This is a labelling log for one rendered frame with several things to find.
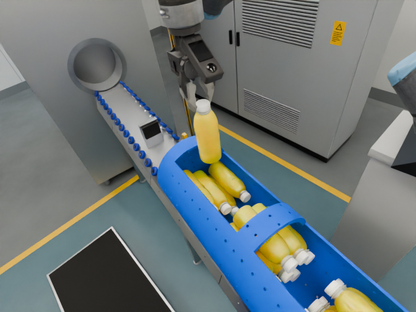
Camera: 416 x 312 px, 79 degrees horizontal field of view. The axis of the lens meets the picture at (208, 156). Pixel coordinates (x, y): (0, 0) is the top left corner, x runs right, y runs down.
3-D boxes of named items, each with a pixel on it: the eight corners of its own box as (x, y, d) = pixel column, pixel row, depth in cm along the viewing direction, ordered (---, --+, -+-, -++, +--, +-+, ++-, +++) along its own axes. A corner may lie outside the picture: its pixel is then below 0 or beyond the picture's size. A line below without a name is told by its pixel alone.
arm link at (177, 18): (210, -4, 51) (168, 9, 48) (212, 22, 54) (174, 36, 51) (187, -8, 57) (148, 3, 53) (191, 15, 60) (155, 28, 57)
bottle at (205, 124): (220, 164, 78) (214, 116, 65) (198, 163, 80) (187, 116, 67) (222, 148, 83) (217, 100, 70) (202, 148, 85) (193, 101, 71)
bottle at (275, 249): (252, 210, 80) (298, 255, 68) (235, 225, 79) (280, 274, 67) (247, 200, 74) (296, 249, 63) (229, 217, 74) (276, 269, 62)
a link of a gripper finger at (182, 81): (194, 93, 66) (194, 60, 61) (197, 96, 65) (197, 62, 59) (178, 98, 64) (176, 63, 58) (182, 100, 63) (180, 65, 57)
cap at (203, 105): (209, 112, 67) (208, 107, 65) (195, 113, 67) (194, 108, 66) (211, 104, 69) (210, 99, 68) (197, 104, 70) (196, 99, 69)
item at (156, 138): (162, 138, 143) (155, 116, 132) (165, 142, 140) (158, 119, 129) (146, 147, 139) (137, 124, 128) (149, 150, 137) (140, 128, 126)
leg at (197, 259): (198, 255, 188) (182, 208, 143) (202, 261, 184) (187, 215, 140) (192, 260, 186) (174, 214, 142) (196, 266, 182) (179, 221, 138)
